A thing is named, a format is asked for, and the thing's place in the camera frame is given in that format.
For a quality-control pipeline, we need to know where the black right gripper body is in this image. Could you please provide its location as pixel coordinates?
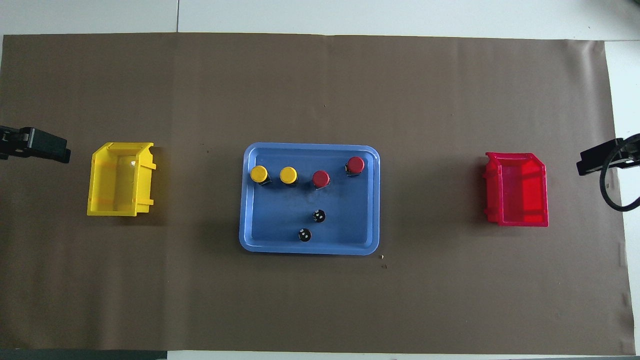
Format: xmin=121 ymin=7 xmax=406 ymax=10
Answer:
xmin=625 ymin=133 xmax=640 ymax=167

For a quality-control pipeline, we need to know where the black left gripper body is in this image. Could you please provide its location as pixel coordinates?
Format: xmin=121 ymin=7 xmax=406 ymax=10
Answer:
xmin=0 ymin=126 xmax=21 ymax=161

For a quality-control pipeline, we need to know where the yellow push button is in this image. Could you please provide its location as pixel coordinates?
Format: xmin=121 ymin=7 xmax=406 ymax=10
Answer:
xmin=279 ymin=166 xmax=301 ymax=187
xmin=250 ymin=165 xmax=273 ymax=187

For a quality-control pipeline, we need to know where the yellow plastic bin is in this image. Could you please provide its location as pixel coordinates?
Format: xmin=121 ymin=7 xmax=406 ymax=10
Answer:
xmin=87 ymin=142 xmax=157 ymax=217

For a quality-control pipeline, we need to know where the red plastic bin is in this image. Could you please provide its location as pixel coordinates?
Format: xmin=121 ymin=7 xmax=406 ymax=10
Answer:
xmin=483 ymin=152 xmax=549 ymax=228

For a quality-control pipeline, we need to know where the blue plastic tray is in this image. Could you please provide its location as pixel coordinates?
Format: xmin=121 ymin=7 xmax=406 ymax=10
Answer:
xmin=239 ymin=142 xmax=381 ymax=256

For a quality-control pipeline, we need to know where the brown paper table mat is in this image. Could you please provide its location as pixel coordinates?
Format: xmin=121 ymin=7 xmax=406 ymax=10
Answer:
xmin=0 ymin=32 xmax=636 ymax=357

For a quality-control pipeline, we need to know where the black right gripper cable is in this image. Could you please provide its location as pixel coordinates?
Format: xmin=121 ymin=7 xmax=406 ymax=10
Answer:
xmin=599 ymin=134 xmax=640 ymax=212

